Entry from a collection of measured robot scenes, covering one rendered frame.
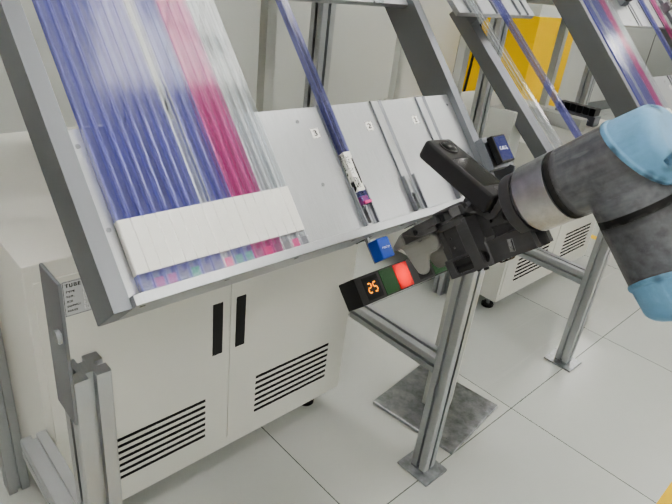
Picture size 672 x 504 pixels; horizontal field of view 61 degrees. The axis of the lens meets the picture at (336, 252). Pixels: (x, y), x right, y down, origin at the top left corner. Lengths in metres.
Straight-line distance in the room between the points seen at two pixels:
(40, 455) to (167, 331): 0.27
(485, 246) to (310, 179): 0.25
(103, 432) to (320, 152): 0.44
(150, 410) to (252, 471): 0.34
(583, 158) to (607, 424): 1.29
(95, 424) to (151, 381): 0.43
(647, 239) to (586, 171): 0.08
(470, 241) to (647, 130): 0.22
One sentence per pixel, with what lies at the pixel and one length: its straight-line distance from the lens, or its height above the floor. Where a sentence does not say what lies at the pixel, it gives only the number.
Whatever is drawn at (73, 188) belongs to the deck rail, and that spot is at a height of 0.82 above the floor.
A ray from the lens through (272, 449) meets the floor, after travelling 1.44.
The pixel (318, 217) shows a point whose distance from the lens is 0.76.
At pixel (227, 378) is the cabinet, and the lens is 1.23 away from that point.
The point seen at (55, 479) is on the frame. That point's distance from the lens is 1.00.
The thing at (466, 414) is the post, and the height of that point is 0.01.
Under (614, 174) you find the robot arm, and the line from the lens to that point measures 0.57.
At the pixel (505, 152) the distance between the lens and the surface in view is 1.04.
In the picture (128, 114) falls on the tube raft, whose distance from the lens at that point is 0.68.
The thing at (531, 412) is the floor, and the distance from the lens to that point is 1.73.
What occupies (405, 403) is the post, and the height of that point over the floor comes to 0.01.
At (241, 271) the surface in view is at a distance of 0.65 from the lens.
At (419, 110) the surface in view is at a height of 0.84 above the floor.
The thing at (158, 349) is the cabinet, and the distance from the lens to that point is 1.08.
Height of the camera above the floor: 1.04
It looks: 27 degrees down
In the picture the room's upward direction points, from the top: 7 degrees clockwise
